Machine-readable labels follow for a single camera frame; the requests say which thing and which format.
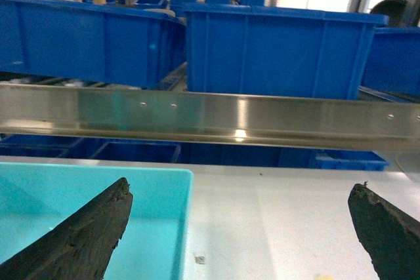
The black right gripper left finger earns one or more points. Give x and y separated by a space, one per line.
81 246

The blue bin on left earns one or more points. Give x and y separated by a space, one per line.
89 42

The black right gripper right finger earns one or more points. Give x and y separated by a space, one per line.
389 235

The teal plastic bin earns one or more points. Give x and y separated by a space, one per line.
35 198

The blue bin in centre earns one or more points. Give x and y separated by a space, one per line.
277 51

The blue bin on right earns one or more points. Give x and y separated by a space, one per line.
393 61

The stainless steel shelf rail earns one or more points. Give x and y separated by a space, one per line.
209 118

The blue bin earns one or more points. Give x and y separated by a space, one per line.
277 51
393 61
89 42

